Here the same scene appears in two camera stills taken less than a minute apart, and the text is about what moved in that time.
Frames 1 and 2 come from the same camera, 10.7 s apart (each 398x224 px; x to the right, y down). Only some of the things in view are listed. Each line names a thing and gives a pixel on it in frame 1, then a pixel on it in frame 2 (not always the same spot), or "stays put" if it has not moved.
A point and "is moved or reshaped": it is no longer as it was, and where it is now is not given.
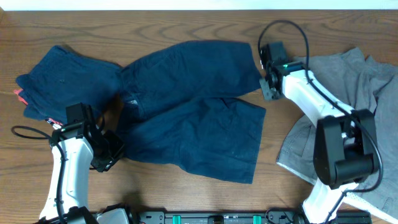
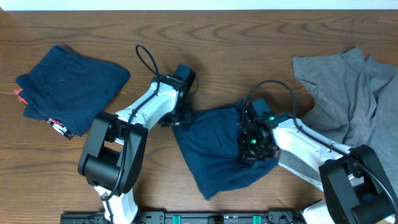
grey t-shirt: (363, 84) stays put
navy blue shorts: (183, 110) is moved or reshaped
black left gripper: (109, 154) -> (175, 118)
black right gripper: (268, 94) -> (246, 154)
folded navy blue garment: (60, 78) stays put
